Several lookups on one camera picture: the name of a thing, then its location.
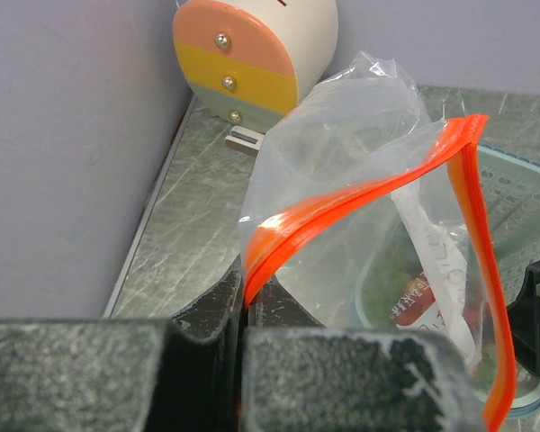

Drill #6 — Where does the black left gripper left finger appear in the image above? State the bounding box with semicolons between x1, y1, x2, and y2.
0;265;243;431

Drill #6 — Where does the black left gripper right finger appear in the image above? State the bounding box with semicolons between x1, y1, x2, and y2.
242;279;485;431

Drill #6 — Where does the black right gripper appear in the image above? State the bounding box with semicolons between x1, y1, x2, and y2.
507;192;540;379

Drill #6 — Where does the light blue plastic basket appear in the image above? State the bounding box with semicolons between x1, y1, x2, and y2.
354;146;540;402

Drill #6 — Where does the clear zip bag orange zipper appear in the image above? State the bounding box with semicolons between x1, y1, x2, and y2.
238;52;517;431

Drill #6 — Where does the cream round drawer cabinet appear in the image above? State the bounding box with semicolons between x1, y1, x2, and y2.
173;0;338;133

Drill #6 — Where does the small white metal bracket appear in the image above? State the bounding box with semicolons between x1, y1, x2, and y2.
224;126;265;157

